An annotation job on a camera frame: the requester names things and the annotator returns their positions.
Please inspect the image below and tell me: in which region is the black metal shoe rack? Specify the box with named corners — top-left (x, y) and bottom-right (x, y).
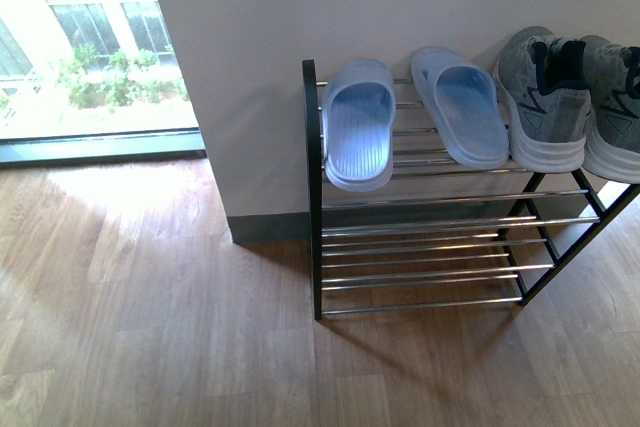
top-left (302, 60), bottom-right (639, 320)

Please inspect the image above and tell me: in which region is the grey knit sneaker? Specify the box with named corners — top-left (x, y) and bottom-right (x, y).
top-left (493, 26), bottom-right (591, 173)
top-left (582, 35), bottom-right (639, 184)

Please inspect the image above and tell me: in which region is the light blue rubber slipper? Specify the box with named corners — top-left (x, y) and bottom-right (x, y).
top-left (411, 46), bottom-right (509, 170)

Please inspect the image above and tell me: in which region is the dark window frame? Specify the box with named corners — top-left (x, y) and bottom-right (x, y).
top-left (1, 127), bottom-right (207, 169)

